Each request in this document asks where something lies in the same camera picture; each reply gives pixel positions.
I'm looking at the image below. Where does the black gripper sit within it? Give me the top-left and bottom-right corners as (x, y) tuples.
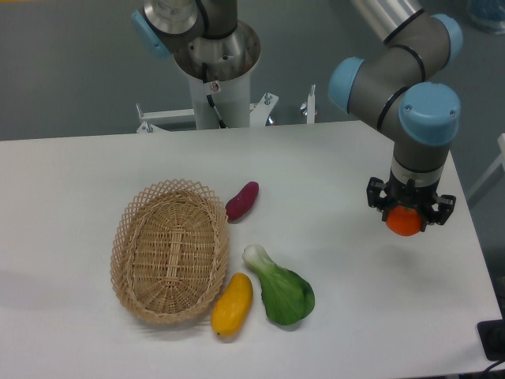
(366, 177), (457, 232)

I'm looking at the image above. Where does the orange fruit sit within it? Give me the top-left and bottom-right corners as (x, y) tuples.
(386, 206), (423, 237)

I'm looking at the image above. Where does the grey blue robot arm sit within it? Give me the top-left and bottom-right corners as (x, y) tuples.
(131, 1), (463, 236)

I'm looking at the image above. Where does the woven wicker basket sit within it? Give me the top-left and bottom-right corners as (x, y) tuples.
(110, 179), (230, 325)

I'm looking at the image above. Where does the black device at table edge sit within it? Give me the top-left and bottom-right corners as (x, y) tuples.
(477, 319), (504, 361)

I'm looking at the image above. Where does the green bok choy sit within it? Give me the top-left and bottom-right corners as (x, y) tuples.
(242, 244), (316, 326)

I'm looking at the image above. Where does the purple sweet potato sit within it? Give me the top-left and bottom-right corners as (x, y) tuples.
(225, 182), (260, 221)

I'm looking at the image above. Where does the blue object top right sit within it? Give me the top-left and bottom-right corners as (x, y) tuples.
(467, 0), (504, 35)

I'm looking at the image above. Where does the yellow mango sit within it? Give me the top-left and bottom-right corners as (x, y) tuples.
(211, 272), (253, 337)

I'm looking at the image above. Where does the white frame right edge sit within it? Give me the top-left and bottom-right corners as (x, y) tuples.
(466, 133), (504, 208)

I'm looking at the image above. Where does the black cable on pedestal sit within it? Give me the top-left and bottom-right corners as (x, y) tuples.
(201, 62), (229, 129)

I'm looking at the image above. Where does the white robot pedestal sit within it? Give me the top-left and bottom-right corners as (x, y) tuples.
(135, 19), (319, 133)

